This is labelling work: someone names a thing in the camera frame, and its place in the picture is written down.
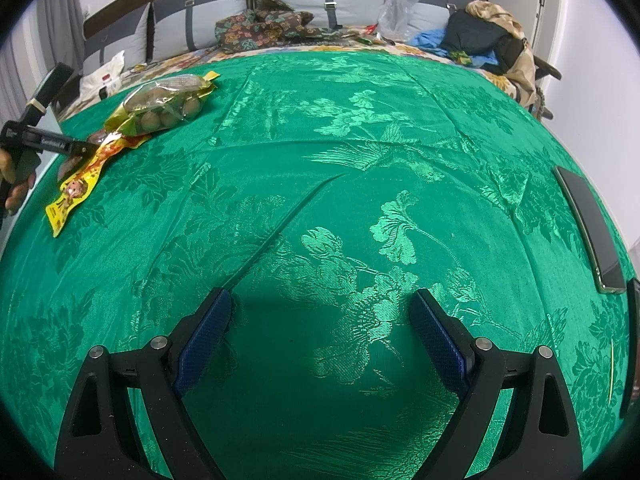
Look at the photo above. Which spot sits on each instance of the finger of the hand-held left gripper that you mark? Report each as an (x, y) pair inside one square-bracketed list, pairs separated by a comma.
[(55, 144)]

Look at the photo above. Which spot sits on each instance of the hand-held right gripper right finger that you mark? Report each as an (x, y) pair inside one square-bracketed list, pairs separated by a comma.
[(440, 345)]

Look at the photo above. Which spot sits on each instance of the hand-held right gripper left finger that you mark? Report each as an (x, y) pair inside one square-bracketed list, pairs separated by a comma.
[(202, 345)]

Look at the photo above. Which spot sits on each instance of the yellow cartoon snack packet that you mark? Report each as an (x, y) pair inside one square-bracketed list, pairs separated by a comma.
[(75, 192)]

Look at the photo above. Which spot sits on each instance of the yellow-green bag of eggs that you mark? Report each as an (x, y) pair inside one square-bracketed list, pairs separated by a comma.
[(165, 105)]

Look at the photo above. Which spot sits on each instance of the person's left hand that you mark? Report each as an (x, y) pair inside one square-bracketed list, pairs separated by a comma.
[(21, 191)]

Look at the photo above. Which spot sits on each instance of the grey curtain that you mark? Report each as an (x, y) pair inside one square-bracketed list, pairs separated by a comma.
[(35, 35)]

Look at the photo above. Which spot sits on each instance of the white bag with red mark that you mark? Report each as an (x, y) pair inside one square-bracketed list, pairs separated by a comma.
[(102, 80)]

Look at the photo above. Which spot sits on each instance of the thin wooden stick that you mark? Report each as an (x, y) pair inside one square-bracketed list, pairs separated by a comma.
[(613, 372)]

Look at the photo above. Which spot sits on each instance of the black smartphone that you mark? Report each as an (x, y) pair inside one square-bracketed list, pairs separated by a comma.
[(590, 230)]

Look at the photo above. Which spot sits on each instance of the dark flat object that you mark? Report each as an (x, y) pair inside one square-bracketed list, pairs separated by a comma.
[(632, 350)]

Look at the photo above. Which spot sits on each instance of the green floral bedspread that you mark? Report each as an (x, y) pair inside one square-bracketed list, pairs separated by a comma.
[(325, 185)]

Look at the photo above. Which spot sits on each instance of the brown patterned cloth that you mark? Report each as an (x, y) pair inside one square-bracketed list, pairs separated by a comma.
[(260, 27)]

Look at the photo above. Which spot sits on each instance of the dark chair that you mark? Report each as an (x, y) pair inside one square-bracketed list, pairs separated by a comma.
[(542, 67)]

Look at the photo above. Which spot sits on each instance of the blue cloth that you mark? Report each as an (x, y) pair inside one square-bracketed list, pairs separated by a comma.
[(432, 41)]

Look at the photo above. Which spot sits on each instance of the black bag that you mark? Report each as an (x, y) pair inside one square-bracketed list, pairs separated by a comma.
[(475, 35)]

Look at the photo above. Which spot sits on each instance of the clear plastic bag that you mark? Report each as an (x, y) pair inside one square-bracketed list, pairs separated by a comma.
[(397, 5)]

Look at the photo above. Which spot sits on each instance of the white door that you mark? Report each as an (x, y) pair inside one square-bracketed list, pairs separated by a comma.
[(515, 0)]

